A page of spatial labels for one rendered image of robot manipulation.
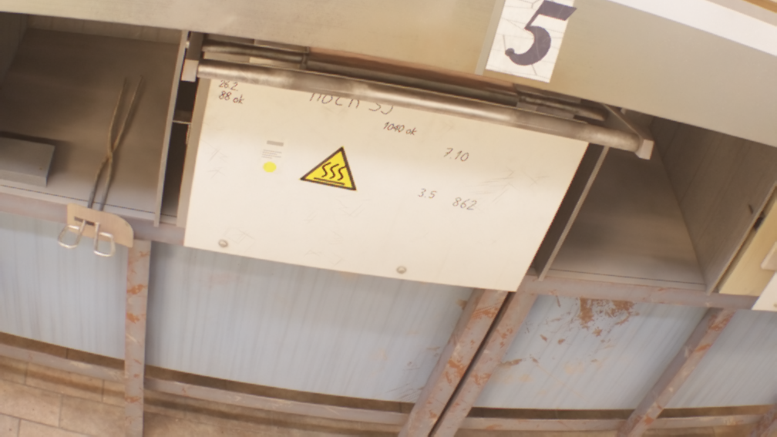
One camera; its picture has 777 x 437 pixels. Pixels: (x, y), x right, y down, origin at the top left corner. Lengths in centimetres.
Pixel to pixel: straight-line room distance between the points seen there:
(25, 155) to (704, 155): 156
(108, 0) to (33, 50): 110
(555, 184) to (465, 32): 50
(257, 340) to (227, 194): 64
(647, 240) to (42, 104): 142
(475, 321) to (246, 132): 76
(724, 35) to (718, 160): 93
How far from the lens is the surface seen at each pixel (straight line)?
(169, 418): 257
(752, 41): 137
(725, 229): 216
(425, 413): 234
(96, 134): 202
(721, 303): 225
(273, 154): 154
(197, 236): 168
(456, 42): 121
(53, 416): 254
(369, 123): 151
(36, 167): 189
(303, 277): 201
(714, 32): 132
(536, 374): 237
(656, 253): 220
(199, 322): 214
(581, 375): 242
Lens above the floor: 215
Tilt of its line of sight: 39 degrees down
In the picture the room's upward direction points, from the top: 20 degrees clockwise
